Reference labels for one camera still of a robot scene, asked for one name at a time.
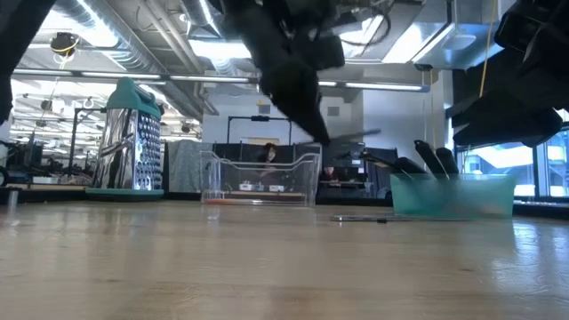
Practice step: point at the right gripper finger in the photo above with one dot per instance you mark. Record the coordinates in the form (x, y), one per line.
(511, 126)

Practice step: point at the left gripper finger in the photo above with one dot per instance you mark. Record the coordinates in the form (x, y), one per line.
(298, 93)

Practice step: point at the teal plastic bin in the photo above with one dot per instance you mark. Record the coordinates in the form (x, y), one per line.
(453, 197)

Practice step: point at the clear plastic bin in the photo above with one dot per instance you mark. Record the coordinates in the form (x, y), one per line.
(213, 178)

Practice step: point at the thin steel utensil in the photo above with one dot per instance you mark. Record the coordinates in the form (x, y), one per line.
(355, 218)

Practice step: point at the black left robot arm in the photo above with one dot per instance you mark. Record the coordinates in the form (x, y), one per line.
(22, 18)

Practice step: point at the person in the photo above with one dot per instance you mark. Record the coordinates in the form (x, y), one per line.
(269, 153)
(329, 171)

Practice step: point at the black partition panel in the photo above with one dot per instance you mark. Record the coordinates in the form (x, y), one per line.
(231, 151)

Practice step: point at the grey cloth cover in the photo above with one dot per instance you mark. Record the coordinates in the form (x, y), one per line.
(182, 164)

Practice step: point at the small black plastic piece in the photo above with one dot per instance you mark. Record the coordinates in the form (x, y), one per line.
(381, 220)

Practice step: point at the long ceiling light bar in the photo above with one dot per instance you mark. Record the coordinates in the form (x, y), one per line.
(133, 76)

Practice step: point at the teal steel box grater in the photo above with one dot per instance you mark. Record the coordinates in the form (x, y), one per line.
(129, 133)

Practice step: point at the background workbench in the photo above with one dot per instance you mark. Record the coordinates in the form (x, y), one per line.
(44, 186)

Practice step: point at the black background gantry frame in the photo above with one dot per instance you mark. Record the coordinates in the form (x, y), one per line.
(260, 118)

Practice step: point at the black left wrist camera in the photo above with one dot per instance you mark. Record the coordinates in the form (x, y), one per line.
(329, 51)

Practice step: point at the silver rectangular air duct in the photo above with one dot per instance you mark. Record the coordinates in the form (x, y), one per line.
(427, 40)

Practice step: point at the silver round air duct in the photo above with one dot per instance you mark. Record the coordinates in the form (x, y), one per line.
(129, 53)

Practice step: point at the black background rack frame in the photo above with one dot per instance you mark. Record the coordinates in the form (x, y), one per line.
(89, 109)

